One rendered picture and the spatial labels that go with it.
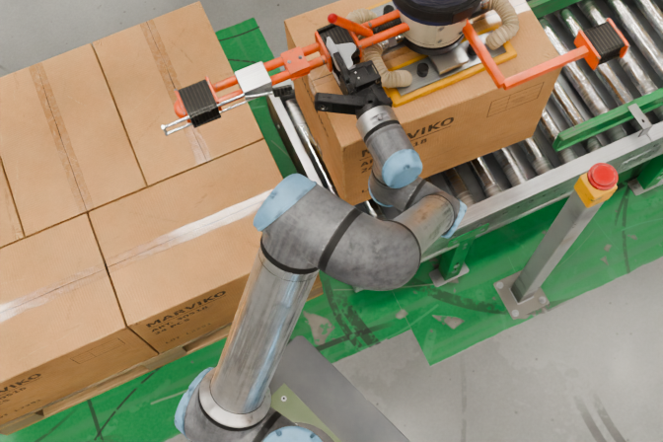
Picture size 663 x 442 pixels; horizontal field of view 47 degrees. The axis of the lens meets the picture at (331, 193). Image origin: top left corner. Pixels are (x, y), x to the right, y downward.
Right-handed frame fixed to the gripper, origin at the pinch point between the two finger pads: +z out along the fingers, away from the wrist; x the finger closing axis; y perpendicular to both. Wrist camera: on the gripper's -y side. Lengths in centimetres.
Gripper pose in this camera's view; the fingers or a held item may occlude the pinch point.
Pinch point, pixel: (328, 50)
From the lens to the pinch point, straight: 183.3
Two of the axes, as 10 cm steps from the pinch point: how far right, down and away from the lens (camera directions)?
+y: 9.1, -3.9, 1.3
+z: -4.1, -8.3, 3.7
